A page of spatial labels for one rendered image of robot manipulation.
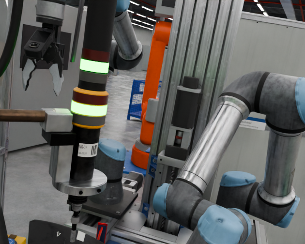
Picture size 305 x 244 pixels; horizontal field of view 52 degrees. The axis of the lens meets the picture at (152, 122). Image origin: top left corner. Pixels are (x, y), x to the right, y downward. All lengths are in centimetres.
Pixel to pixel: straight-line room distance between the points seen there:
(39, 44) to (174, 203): 52
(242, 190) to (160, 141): 41
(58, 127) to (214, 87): 96
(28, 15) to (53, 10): 354
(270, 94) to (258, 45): 142
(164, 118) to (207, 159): 57
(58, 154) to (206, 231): 32
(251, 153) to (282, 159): 139
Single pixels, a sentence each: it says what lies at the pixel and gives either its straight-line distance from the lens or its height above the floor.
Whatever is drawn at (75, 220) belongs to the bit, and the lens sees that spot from 45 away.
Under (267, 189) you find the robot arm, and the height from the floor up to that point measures 128.
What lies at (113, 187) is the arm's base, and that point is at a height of 110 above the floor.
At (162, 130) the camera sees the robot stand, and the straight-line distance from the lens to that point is 132.
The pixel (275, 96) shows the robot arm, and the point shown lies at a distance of 86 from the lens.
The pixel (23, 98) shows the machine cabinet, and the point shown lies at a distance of 456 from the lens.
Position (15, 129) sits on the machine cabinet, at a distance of 461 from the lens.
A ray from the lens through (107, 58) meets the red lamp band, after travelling 39.
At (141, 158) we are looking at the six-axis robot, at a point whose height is 18.
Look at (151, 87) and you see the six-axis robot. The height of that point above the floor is 116.
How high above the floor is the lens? 163
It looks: 12 degrees down
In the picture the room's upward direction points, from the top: 10 degrees clockwise
